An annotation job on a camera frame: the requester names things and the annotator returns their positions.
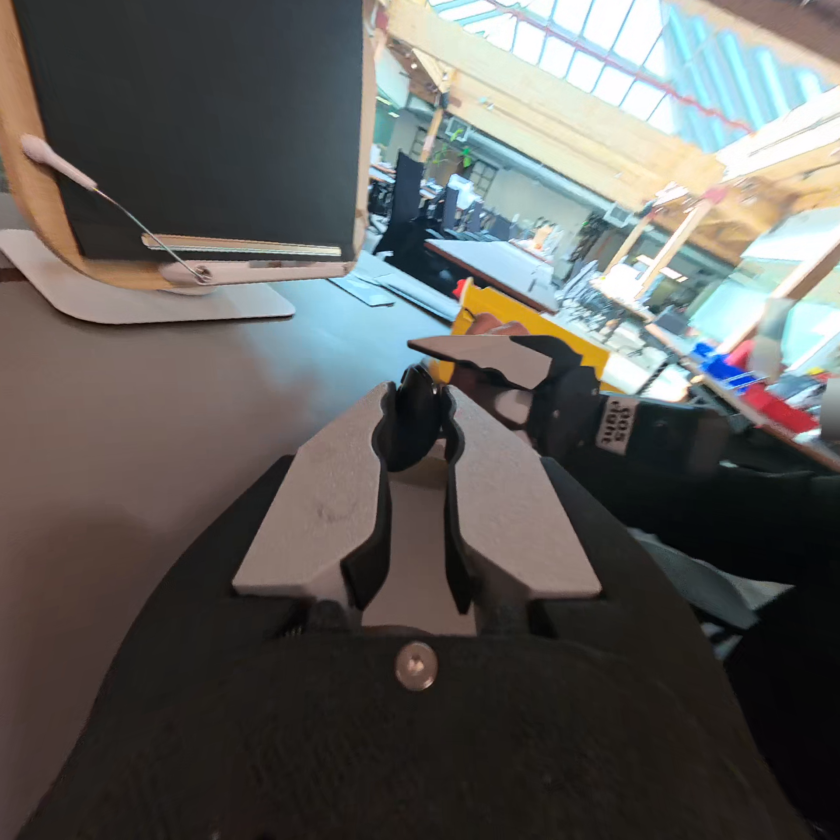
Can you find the long black plastic tool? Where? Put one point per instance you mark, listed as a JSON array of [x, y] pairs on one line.
[[413, 420]]

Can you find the clear document sleeve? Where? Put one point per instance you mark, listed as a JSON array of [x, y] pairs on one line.
[[420, 295]]

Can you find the black office chair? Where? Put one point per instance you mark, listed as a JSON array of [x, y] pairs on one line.
[[403, 197]]

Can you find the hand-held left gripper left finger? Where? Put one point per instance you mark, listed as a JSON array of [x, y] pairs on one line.
[[315, 518]]

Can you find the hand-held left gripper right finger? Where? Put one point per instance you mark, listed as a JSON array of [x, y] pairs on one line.
[[518, 525]]

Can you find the yellow plastic bin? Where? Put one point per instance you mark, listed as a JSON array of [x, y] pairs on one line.
[[571, 341]]

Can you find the black board on white stand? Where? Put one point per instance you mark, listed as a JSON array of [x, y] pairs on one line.
[[197, 118]]

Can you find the black glossy card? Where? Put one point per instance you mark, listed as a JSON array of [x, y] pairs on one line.
[[361, 292]]

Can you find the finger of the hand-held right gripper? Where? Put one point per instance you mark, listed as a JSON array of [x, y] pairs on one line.
[[492, 354], [515, 407]]

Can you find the green potted plant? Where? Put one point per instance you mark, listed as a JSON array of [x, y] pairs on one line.
[[453, 151]]

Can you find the small red object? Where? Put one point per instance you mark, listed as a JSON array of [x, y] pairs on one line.
[[461, 287]]

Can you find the wood-edged office desk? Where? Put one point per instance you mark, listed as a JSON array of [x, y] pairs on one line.
[[492, 262]]

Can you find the person's right hand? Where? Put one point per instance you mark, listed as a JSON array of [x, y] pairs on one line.
[[495, 325]]

